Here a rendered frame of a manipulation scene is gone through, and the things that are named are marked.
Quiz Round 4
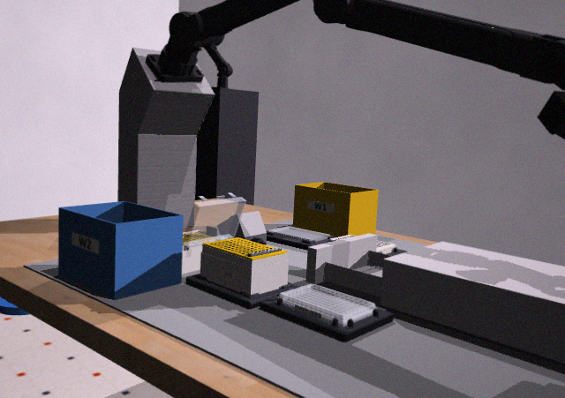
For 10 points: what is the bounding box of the yellow open-top bin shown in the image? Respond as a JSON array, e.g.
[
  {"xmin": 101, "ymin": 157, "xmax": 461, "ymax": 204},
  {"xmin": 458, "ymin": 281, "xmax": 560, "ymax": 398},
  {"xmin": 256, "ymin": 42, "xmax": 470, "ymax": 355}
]
[{"xmin": 293, "ymin": 182, "xmax": 379, "ymax": 237}]

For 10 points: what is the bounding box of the blue open-top bin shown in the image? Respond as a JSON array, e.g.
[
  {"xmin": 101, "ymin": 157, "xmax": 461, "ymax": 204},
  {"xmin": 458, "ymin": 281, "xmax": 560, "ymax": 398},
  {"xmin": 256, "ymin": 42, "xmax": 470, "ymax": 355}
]
[{"xmin": 58, "ymin": 201, "xmax": 184, "ymax": 300}]

